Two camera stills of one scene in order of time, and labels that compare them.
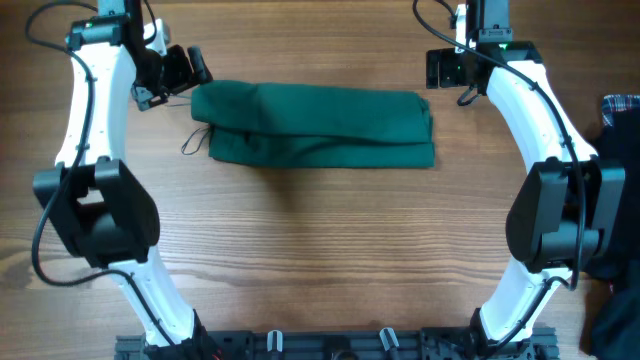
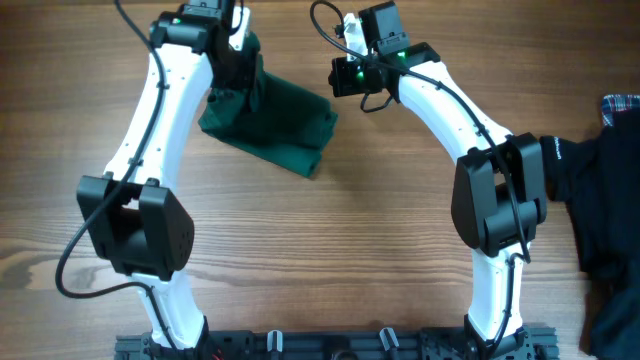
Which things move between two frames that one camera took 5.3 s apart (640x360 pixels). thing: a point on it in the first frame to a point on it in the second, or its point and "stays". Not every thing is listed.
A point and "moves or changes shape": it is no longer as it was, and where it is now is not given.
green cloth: [254, 124] moves or changes shape
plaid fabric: [617, 103] stays
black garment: [616, 326] stays
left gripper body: [168, 73] to [238, 69]
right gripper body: [450, 67] to [351, 76]
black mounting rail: [404, 344] stays
